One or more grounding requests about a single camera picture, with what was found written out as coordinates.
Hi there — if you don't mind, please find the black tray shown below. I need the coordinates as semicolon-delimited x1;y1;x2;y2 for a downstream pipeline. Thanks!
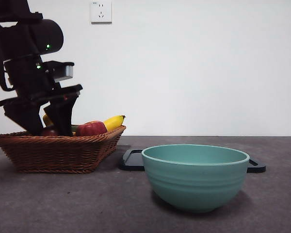
118;148;267;174

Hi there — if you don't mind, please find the red apple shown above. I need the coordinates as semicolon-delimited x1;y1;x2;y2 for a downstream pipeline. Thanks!
75;120;108;137

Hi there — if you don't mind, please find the brown wicker basket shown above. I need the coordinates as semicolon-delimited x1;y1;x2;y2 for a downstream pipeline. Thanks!
0;125;127;174

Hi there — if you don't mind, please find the teal bowl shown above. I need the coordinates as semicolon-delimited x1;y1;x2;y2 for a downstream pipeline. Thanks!
141;144;250;214

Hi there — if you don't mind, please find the white wall socket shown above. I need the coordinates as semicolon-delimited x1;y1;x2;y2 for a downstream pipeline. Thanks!
91;0;113;24

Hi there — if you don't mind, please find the yellow banana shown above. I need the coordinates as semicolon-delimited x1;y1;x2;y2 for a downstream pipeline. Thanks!
43;114;127;133

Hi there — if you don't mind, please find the dark purple plum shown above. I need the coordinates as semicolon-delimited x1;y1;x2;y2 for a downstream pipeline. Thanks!
40;128;59;137

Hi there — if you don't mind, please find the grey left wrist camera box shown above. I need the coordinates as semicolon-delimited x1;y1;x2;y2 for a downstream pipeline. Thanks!
53;65;75;82

